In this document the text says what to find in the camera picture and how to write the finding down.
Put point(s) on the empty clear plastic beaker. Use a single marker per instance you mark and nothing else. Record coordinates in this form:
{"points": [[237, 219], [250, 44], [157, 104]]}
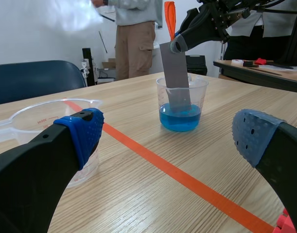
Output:
{"points": [[29, 114]]}

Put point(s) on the grey metal plate orange strip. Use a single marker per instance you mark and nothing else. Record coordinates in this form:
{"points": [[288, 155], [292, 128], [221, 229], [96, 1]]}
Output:
{"points": [[173, 68]]}

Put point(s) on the dark blue chair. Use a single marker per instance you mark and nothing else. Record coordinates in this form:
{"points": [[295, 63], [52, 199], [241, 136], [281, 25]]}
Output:
{"points": [[36, 80]]}

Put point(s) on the wooden desk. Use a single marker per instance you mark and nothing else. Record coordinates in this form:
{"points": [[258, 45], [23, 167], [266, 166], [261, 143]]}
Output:
{"points": [[260, 75]]}

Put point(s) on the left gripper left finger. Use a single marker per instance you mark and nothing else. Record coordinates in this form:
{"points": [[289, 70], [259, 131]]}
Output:
{"points": [[29, 174]]}

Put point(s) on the toy brick block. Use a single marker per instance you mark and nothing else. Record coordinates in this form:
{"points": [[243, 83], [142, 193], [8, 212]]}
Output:
{"points": [[285, 222]]}

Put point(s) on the person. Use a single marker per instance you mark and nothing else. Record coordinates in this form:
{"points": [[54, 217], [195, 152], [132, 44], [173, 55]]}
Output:
{"points": [[248, 46], [133, 48]]}

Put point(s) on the black bin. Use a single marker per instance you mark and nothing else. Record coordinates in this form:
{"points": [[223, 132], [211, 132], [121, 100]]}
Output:
{"points": [[197, 64]]}

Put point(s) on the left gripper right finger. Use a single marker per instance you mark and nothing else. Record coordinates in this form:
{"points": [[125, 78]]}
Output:
{"points": [[279, 150]]}

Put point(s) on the clear beaker with blue liquid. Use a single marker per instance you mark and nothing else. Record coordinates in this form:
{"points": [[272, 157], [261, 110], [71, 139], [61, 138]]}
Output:
{"points": [[179, 119]]}

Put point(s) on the cardboard box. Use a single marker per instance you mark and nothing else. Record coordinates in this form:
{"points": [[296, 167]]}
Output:
{"points": [[110, 64]]}

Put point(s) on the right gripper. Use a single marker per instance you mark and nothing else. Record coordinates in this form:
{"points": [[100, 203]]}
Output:
{"points": [[218, 14]]}

